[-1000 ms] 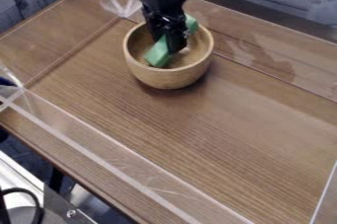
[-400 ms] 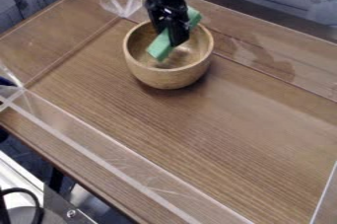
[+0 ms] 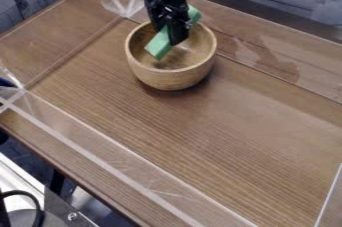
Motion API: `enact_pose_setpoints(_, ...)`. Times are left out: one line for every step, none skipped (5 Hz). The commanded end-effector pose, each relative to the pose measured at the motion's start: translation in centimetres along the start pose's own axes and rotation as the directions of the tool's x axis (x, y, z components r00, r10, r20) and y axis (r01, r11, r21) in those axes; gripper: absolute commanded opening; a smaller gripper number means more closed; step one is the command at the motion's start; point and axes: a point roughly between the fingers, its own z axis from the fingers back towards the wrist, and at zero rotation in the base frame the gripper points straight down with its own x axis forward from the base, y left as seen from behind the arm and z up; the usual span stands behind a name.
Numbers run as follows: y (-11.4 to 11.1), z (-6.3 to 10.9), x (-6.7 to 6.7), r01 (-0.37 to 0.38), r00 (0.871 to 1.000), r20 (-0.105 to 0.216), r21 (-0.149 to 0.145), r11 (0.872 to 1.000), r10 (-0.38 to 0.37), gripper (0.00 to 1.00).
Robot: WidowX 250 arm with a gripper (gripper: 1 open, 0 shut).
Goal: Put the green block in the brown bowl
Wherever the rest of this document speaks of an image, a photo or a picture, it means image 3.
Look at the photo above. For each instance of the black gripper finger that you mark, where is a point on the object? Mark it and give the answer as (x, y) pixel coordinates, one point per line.
(157, 17)
(178, 22)

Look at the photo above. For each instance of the green rectangular block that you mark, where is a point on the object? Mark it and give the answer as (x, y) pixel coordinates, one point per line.
(160, 46)

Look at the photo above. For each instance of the light wooden bowl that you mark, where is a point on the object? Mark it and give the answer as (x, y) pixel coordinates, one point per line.
(186, 64)

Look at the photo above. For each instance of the clear acrylic front barrier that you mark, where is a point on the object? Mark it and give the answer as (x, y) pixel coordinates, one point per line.
(134, 185)

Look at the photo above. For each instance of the black table leg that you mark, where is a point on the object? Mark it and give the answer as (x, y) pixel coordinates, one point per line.
(57, 182)

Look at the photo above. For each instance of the clear acrylic corner bracket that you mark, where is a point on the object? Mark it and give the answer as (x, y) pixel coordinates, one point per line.
(125, 8)

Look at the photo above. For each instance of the grey metal base plate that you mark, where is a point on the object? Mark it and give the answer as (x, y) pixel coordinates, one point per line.
(37, 216)

